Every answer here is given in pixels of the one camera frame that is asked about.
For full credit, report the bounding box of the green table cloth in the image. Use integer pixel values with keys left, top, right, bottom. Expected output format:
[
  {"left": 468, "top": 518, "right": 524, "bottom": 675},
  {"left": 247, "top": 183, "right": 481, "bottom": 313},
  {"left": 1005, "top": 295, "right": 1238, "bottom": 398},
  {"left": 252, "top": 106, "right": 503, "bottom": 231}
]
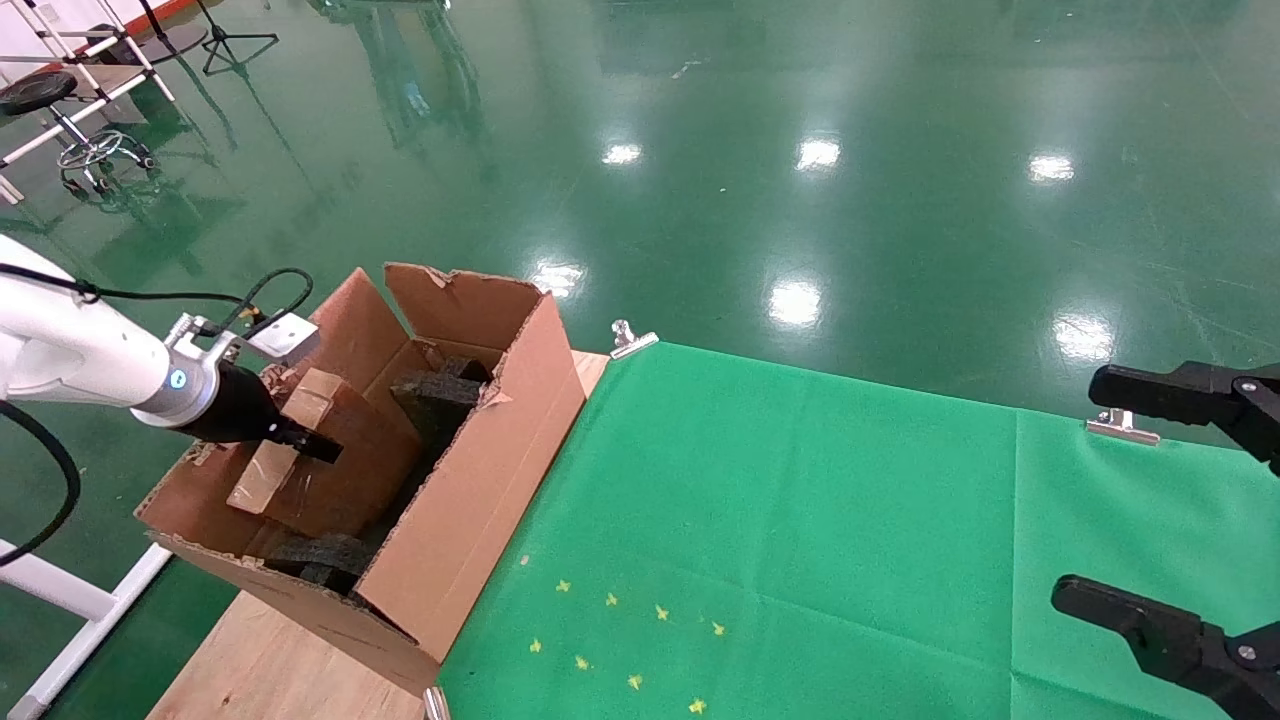
[{"left": 438, "top": 342, "right": 1280, "bottom": 720}]

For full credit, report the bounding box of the black round base stand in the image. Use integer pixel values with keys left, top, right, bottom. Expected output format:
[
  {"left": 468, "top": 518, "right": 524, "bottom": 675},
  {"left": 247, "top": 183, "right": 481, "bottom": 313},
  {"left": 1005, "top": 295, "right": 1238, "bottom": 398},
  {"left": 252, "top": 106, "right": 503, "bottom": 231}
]
[{"left": 90, "top": 0, "right": 211, "bottom": 64}]

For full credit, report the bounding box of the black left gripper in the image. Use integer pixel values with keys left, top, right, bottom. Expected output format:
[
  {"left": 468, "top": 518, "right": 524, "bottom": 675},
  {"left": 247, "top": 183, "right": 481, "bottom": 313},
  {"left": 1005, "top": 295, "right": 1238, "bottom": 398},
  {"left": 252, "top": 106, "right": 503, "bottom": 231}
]
[{"left": 175, "top": 362, "right": 344, "bottom": 465}]

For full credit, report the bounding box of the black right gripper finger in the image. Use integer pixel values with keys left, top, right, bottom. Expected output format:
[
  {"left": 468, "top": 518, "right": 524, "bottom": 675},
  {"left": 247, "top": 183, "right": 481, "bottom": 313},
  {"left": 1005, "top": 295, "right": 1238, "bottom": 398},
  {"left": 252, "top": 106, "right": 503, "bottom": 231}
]
[
  {"left": 1088, "top": 362, "right": 1280, "bottom": 479},
  {"left": 1050, "top": 575, "right": 1280, "bottom": 720}
]

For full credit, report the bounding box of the thin black camera cable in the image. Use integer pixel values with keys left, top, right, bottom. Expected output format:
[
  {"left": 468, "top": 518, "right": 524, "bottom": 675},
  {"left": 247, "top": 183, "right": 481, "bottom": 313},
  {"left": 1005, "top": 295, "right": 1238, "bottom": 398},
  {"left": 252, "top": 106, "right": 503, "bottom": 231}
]
[{"left": 0, "top": 262, "right": 316, "bottom": 331}]

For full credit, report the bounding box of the black tripod stand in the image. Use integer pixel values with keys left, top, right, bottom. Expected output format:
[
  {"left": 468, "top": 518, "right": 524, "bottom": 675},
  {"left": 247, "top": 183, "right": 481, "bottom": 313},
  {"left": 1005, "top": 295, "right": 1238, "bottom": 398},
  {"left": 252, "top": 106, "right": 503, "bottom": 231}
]
[{"left": 193, "top": 0, "right": 281, "bottom": 76}]

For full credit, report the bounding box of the white tube frame rack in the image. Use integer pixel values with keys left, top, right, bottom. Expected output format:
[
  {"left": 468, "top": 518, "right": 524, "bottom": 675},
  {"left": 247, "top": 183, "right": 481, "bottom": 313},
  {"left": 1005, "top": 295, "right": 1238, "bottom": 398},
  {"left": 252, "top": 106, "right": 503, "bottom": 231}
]
[{"left": 0, "top": 0, "right": 179, "bottom": 203}]

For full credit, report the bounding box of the large open cardboard carton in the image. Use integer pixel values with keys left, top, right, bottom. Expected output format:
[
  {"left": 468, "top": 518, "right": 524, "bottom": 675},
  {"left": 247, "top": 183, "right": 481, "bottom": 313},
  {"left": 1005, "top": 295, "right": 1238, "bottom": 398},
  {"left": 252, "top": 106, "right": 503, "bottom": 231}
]
[{"left": 135, "top": 262, "right": 589, "bottom": 696}]

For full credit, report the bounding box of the black round swivel stool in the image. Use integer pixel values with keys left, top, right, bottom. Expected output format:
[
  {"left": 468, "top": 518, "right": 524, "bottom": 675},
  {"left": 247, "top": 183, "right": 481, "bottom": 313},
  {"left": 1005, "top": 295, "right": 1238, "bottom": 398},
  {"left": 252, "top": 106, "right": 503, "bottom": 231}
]
[{"left": 0, "top": 70, "right": 159, "bottom": 193}]

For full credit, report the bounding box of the thick black braided cable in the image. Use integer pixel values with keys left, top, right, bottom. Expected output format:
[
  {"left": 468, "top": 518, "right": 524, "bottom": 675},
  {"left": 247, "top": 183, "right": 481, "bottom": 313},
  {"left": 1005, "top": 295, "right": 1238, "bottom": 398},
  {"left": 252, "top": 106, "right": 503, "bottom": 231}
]
[{"left": 0, "top": 400, "right": 81, "bottom": 568}]

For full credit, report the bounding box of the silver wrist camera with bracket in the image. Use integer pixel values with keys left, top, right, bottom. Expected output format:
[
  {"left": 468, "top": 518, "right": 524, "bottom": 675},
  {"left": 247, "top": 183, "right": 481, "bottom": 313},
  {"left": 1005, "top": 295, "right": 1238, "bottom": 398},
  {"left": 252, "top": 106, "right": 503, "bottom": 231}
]
[{"left": 165, "top": 312, "right": 321, "bottom": 366}]

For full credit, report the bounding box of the small taped cardboard box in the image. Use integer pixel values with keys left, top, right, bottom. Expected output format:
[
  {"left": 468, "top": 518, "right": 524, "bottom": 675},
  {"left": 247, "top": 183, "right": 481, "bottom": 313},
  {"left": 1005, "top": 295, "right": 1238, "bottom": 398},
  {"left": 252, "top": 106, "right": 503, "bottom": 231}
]
[{"left": 228, "top": 368, "right": 426, "bottom": 541}]

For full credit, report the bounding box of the white table leg frame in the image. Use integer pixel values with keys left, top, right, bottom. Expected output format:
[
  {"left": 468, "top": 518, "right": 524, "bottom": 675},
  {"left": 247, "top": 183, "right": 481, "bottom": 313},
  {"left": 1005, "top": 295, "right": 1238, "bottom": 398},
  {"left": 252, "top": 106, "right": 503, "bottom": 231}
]
[{"left": 0, "top": 540, "right": 176, "bottom": 719}]

